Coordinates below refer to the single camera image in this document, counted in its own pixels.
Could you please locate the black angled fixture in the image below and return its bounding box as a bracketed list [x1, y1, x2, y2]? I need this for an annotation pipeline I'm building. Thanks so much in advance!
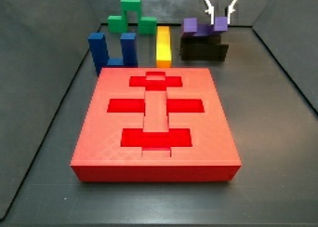
[180, 35, 228, 61]

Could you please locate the green block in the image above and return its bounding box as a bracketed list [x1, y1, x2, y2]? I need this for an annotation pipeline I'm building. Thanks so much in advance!
[107, 0, 156, 34]

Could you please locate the yellow long bar block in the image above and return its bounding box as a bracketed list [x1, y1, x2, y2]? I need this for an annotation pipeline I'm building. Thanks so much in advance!
[156, 26, 171, 68]

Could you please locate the red puzzle board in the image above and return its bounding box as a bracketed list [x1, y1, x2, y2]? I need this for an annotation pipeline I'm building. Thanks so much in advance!
[70, 68, 240, 182]

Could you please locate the blue U-shaped block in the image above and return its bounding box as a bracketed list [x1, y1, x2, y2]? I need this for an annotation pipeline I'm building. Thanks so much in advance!
[88, 32, 137, 74]

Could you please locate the purple U-shaped block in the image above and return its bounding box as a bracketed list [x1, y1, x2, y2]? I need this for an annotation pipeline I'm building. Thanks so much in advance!
[181, 17, 227, 37]

